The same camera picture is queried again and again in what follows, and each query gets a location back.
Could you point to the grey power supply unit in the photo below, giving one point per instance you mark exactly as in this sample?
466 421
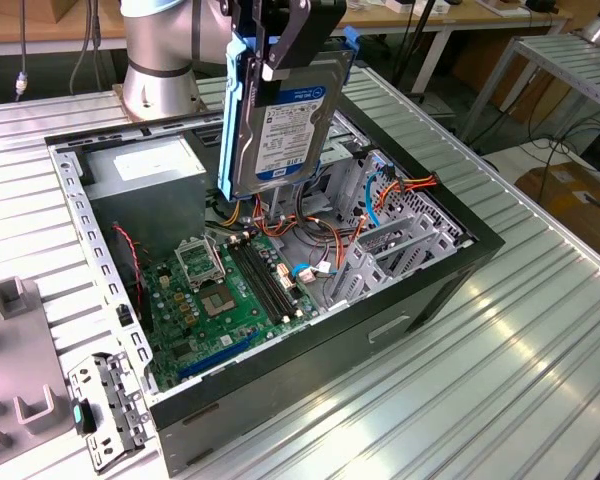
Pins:
145 210

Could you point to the small black case latch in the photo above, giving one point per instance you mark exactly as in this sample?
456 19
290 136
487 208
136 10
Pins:
124 316

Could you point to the blue expansion slot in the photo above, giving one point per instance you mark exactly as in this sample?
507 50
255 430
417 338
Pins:
215 357

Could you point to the black clip with teal tab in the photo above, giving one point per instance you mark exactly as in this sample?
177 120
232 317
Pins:
86 417

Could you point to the grey metal disk bay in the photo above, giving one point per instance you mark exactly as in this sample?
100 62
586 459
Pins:
415 235

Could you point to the wooden desk with white legs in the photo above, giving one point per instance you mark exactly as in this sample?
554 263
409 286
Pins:
380 22

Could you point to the large brown cardboard box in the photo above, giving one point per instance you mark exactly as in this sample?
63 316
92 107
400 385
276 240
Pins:
575 210

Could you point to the hard disk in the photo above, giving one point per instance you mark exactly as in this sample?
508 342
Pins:
290 130

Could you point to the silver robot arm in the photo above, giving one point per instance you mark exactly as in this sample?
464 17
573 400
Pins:
155 50

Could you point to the green motherboard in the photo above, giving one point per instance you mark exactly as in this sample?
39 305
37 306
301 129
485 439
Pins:
240 325

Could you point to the CPU socket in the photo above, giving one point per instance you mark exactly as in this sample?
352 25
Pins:
217 302

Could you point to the black stand pole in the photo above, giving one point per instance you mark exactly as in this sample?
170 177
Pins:
416 35

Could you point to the black open PC case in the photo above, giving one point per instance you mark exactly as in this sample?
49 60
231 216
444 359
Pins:
300 370

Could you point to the grey optical drive cage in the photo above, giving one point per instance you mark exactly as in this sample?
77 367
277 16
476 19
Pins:
342 135

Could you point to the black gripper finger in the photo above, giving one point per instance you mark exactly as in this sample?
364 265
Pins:
290 35

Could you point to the black RAM slot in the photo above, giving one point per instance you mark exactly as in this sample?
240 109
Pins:
260 282
272 275

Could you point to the white power strip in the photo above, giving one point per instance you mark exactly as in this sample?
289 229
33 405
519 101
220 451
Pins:
397 6

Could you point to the metal card retention bracket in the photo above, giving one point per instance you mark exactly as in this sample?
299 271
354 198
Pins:
125 410

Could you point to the grey parts rack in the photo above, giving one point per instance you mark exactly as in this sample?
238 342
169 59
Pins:
15 360

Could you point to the brown cardboard box on desk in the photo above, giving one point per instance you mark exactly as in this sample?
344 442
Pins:
60 10

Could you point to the metal slat side table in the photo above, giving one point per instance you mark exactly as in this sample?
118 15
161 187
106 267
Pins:
555 55

